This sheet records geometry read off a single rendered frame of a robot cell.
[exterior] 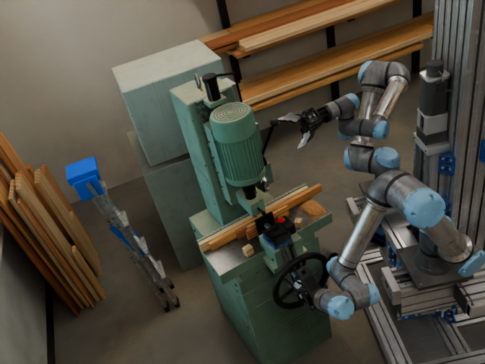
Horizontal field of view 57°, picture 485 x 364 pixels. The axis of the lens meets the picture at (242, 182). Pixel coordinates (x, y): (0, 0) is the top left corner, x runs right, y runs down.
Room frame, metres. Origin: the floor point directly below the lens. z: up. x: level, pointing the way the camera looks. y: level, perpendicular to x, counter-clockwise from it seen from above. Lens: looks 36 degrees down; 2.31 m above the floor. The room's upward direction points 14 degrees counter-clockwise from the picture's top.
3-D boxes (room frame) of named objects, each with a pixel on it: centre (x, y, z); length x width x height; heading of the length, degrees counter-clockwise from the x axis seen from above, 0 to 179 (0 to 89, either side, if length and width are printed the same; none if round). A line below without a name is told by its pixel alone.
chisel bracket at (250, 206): (1.61, -0.02, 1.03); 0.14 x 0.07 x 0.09; 21
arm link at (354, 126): (1.66, -0.52, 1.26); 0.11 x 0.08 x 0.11; 49
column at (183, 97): (1.86, 0.08, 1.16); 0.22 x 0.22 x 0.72; 21
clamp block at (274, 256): (1.41, -0.10, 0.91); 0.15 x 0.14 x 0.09; 111
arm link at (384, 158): (1.69, -0.69, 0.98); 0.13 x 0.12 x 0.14; 49
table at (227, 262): (1.49, -0.07, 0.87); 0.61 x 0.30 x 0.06; 111
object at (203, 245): (1.61, -0.02, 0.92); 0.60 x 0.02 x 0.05; 111
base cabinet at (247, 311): (1.70, 0.02, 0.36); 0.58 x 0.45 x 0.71; 21
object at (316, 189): (1.61, -0.08, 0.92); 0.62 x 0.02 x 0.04; 111
